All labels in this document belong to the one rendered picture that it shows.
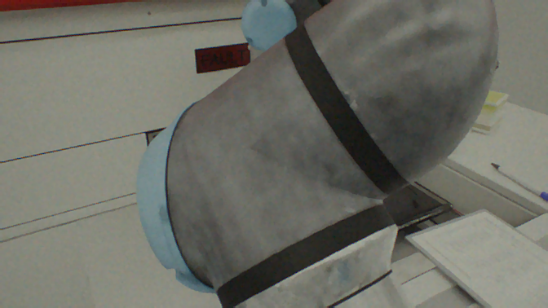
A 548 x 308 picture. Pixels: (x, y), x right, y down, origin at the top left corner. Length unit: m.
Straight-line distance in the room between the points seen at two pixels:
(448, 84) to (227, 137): 0.11
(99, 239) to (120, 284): 0.14
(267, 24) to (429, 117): 0.40
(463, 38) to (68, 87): 0.68
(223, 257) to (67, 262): 0.77
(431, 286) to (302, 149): 0.36
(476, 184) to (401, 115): 0.59
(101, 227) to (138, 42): 0.36
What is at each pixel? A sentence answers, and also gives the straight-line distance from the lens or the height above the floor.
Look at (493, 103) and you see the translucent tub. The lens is 0.92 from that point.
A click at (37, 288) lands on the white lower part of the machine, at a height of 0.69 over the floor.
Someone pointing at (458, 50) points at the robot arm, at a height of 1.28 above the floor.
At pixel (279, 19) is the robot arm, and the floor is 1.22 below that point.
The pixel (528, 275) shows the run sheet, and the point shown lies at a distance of 0.59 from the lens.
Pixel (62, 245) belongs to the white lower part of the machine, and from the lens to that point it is 0.95.
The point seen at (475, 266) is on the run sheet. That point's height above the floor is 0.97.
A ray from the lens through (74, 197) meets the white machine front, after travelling 0.90.
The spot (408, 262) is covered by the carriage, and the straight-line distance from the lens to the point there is 0.69.
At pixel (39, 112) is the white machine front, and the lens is 0.82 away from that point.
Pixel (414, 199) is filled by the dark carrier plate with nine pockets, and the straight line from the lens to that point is 0.80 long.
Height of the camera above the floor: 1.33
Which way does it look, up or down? 28 degrees down
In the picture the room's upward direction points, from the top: straight up
